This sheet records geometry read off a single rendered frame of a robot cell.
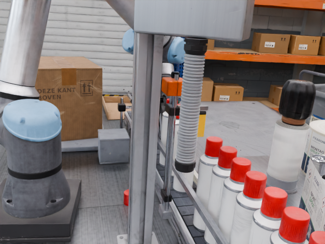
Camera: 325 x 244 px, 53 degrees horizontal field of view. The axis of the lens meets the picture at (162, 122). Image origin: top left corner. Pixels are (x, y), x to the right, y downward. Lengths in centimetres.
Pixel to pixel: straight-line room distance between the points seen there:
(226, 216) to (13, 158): 45
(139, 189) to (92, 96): 63
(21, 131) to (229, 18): 46
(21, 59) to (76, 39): 411
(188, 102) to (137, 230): 32
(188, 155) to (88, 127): 78
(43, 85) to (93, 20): 375
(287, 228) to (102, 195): 59
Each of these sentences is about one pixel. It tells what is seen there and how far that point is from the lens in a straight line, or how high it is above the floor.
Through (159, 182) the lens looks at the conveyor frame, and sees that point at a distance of 91.
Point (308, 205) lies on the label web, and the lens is 69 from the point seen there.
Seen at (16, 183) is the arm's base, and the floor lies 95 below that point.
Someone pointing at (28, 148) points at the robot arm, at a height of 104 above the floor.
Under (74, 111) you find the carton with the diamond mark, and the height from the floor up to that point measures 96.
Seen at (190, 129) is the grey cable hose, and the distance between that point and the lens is 50.
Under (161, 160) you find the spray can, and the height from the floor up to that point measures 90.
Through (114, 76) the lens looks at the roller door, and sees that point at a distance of 496.
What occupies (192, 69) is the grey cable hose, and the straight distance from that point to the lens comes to 48.
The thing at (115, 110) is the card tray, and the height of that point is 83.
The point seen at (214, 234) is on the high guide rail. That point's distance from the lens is 61.
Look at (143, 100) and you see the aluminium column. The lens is 59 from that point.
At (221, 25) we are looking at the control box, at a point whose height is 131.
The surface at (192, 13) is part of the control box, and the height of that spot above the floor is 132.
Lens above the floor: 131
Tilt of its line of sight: 18 degrees down
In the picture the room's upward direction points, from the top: 4 degrees clockwise
